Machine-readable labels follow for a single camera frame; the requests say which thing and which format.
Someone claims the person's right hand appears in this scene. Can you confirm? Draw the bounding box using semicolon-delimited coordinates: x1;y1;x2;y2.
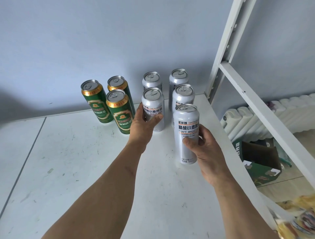
183;124;232;188

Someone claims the person's left hand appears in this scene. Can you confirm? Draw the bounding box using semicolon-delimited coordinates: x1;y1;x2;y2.
128;102;164;150

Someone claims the silver beer can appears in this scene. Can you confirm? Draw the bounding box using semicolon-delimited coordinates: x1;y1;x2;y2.
141;87;165;132
172;84;196;127
169;69;189;112
142;71;162;92
173;104;200;164

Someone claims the person's left forearm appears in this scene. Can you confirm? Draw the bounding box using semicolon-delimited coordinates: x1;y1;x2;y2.
41;142;146;239

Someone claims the person's right forearm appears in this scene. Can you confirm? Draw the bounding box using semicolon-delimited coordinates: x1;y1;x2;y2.
214;176;280;239

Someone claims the green beer can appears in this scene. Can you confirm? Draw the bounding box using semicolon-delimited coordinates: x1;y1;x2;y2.
81;79;114;123
107;76;135;116
106;89;135;135

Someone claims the green cardboard box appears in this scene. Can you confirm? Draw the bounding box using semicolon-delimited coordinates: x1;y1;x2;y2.
232;138;283;188

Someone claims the white radiator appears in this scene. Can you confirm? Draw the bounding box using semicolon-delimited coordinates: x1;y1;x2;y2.
220;93;315;143

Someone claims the pile of yellow snack packets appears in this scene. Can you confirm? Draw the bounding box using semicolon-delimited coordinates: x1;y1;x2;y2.
270;194;315;239

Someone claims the white metal shelf frame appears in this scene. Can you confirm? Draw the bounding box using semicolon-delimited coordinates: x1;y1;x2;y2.
204;0;315;184

